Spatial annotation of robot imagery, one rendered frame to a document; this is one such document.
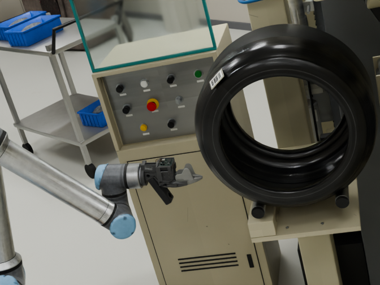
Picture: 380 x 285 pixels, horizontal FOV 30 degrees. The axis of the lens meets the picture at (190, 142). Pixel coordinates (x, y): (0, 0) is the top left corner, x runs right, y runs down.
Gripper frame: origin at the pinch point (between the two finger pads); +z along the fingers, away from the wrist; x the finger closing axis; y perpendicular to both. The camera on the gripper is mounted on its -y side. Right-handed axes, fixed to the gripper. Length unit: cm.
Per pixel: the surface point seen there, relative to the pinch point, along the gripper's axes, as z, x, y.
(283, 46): 33, -8, 49
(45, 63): -292, 550, -138
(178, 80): -18, 64, 13
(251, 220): 18.0, -7.4, -12.4
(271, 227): 24.6, -9.4, -13.9
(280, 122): 27.2, 27.5, 7.6
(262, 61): 26, -11, 46
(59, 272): -113, 103, -116
